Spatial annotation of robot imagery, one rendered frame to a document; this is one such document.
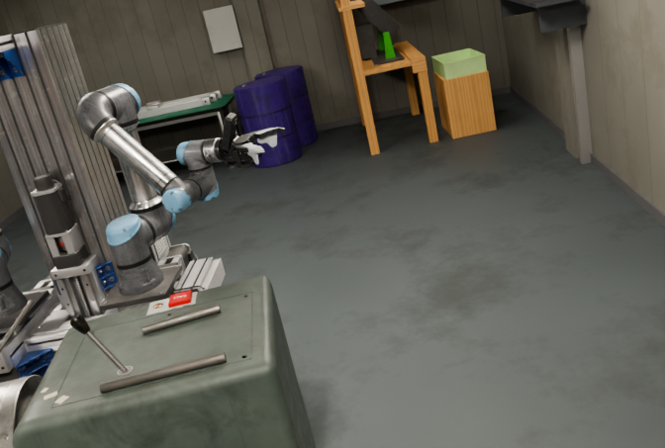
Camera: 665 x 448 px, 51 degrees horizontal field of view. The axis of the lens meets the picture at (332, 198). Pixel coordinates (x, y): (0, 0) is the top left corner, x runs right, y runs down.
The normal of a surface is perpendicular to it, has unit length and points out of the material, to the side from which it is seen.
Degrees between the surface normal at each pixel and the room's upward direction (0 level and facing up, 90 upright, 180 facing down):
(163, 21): 90
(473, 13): 90
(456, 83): 90
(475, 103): 90
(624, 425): 0
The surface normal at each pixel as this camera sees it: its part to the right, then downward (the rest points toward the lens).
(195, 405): 0.11, 0.30
